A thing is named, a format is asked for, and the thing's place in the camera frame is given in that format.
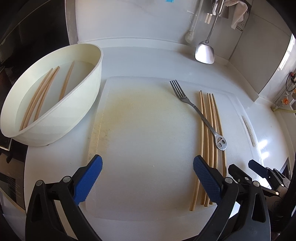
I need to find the white plastic cutting board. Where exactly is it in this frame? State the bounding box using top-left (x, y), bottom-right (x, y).
top-left (85, 76), bottom-right (266, 219)

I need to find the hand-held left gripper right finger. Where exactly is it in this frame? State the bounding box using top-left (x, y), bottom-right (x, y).
top-left (193, 155), bottom-right (271, 241)

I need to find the black cooktop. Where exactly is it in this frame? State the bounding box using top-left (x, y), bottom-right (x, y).
top-left (0, 137), bottom-right (27, 212)

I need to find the metal spatula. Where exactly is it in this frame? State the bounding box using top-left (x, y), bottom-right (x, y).
top-left (195, 0), bottom-right (225, 65)

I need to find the grey gas valve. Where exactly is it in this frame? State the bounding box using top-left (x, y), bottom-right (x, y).
top-left (275, 91), bottom-right (296, 107)

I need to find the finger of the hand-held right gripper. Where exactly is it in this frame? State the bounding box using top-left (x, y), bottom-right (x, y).
top-left (228, 163), bottom-right (253, 186)
top-left (248, 159), bottom-right (270, 179)

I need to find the yellow hose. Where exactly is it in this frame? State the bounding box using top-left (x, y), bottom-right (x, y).
top-left (272, 106), bottom-right (296, 114)

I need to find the white plastic bowl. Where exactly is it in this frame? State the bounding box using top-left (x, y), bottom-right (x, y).
top-left (0, 44), bottom-right (103, 147)

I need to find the black wall rack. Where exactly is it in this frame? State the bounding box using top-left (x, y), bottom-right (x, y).
top-left (209, 0), bottom-right (251, 31)

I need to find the white cloth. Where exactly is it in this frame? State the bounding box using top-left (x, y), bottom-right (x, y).
top-left (225, 0), bottom-right (249, 29)

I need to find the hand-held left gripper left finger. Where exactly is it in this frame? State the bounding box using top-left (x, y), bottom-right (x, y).
top-left (25, 155), bottom-right (103, 241)

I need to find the metal fork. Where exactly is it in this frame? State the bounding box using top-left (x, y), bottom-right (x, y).
top-left (169, 80), bottom-right (228, 151)

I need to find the black cable loop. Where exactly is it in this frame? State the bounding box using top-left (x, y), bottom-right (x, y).
top-left (286, 72), bottom-right (296, 91)

